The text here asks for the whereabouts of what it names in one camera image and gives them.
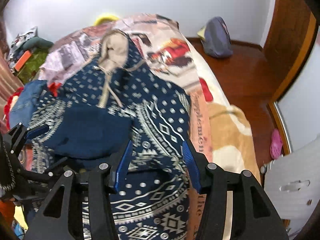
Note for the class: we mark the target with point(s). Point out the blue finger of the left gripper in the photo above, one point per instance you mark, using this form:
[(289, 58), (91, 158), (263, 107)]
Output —
[(36, 131), (57, 167)]

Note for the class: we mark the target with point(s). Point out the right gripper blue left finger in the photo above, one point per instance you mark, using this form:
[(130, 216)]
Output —
[(120, 164)]

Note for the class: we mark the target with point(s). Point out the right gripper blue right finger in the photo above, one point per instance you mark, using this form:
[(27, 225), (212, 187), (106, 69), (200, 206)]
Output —
[(196, 165)]

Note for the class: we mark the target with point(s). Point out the navy patterned hooded garment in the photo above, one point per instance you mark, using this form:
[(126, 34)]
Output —
[(114, 98)]

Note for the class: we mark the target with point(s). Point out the orange left sleeve forearm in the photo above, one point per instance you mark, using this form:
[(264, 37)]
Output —
[(7, 209)]

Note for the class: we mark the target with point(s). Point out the blue denim garment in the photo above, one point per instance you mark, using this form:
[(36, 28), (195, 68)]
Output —
[(25, 105)]

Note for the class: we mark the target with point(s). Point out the yellow garment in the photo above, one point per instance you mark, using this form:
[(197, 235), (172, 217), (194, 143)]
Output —
[(19, 217)]

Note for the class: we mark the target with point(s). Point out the red plush toy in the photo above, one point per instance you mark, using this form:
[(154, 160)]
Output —
[(10, 104)]

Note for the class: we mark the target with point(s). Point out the printed newspaper pattern bedspread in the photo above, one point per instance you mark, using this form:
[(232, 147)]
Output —
[(218, 129)]

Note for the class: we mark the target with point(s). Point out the striped pink curtain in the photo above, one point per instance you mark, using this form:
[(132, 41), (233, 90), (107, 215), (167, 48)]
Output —
[(8, 82)]

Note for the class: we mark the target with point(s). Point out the orange box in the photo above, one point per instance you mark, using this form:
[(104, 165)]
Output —
[(22, 60)]

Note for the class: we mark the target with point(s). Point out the pink rubber clog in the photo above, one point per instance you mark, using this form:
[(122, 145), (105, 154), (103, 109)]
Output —
[(276, 145)]

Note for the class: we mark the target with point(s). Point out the dark teal cushion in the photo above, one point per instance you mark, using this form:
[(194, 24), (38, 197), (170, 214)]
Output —
[(37, 42)]

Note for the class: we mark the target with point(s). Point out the white sliding wardrobe door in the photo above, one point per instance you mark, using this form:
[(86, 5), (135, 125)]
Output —
[(298, 108)]

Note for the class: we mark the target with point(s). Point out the grey blue backpack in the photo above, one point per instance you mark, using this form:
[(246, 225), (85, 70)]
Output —
[(216, 39)]

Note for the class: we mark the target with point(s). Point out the yellow curved pillow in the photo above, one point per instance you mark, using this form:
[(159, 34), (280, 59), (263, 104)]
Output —
[(105, 19)]

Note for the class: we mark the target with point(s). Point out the brown wooden wardrobe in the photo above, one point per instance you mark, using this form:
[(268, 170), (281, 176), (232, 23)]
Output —
[(289, 42)]

